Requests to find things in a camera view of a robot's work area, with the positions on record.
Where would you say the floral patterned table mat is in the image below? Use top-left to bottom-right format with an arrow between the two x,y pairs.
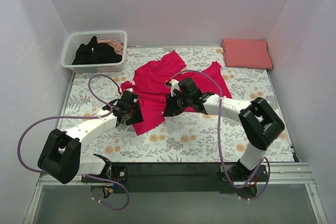
58,48 -> 280,162

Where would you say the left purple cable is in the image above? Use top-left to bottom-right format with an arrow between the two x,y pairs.
17,74 -> 131,211

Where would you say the white plastic laundry basket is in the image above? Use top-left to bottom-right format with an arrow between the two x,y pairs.
61,30 -> 128,73

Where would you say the folded salmon t shirt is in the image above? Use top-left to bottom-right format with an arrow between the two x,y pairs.
223,39 -> 273,70

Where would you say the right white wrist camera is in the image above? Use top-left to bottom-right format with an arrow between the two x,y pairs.
165,79 -> 181,97

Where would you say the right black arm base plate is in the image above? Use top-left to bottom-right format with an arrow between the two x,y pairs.
217,165 -> 268,183

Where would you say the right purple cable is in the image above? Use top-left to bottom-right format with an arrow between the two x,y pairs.
170,70 -> 271,204

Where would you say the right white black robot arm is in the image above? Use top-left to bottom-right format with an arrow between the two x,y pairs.
163,78 -> 285,181

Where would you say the light pink t shirt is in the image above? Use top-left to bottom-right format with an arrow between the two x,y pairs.
97,39 -> 124,56

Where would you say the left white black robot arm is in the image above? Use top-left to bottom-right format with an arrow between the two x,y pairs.
37,90 -> 143,184

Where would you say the magenta t shirt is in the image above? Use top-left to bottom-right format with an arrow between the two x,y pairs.
121,51 -> 232,135

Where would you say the aluminium frame rail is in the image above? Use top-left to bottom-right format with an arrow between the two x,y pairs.
24,162 -> 328,223

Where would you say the purple cable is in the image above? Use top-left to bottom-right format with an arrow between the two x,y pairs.
17,74 -> 131,211
170,70 -> 271,204

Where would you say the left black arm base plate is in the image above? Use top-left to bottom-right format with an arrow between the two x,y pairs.
90,166 -> 129,183

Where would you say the black t shirt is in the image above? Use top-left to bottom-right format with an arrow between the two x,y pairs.
72,36 -> 122,65

